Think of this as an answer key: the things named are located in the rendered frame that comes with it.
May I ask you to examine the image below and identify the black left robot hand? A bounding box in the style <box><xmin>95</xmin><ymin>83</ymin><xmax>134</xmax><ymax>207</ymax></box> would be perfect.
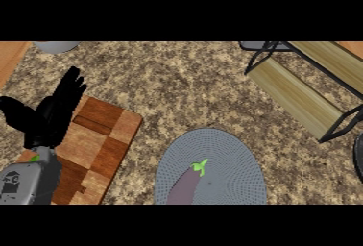
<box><xmin>0</xmin><ymin>65</ymin><xmax>90</xmax><ymax>150</ymax></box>

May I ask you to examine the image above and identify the grey round placemat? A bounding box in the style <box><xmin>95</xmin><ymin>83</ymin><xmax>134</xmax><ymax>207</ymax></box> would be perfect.
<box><xmin>153</xmin><ymin>128</ymin><xmax>270</xmax><ymax>206</ymax></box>

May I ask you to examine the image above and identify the wooden tiered shelf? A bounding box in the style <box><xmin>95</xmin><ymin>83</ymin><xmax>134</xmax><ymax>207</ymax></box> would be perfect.
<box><xmin>237</xmin><ymin>40</ymin><xmax>363</xmax><ymax>144</ymax></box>

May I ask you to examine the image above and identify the brown checkered cutting board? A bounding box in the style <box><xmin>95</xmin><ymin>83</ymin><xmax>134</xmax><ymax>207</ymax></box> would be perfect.
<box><xmin>16</xmin><ymin>94</ymin><xmax>144</xmax><ymax>206</ymax></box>

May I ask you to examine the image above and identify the grey round bowl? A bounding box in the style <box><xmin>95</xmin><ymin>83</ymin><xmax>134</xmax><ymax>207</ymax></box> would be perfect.
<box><xmin>31</xmin><ymin>40</ymin><xmax>82</xmax><ymax>55</ymax></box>

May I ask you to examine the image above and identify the purple eggplant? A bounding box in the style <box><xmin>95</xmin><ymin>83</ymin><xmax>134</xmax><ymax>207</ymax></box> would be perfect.
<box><xmin>165</xmin><ymin>159</ymin><xmax>209</xmax><ymax>206</ymax></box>

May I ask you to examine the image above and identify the dark round object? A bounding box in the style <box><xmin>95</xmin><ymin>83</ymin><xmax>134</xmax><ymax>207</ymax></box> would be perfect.
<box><xmin>352</xmin><ymin>131</ymin><xmax>363</xmax><ymax>185</ymax></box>

